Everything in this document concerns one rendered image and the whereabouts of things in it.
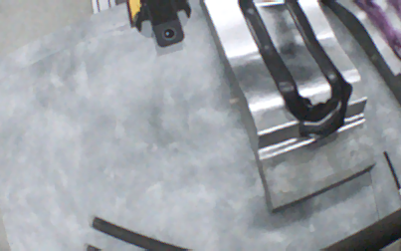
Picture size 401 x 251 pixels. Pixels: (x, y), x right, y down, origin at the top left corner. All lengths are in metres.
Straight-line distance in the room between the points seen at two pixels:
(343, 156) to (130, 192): 0.43
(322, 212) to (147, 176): 0.37
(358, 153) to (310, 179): 0.13
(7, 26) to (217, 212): 1.65
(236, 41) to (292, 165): 0.26
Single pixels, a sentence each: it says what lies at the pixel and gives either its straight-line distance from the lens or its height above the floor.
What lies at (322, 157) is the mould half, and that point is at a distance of 1.08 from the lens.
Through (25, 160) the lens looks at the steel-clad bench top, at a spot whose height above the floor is 0.80.
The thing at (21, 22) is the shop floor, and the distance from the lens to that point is 2.43.
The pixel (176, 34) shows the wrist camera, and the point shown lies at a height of 1.08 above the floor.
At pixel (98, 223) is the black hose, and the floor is 0.83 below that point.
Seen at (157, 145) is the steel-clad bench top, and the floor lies 0.80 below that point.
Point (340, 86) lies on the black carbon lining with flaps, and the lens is 1.08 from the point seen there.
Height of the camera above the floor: 1.88
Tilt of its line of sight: 71 degrees down
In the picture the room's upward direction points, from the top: 7 degrees counter-clockwise
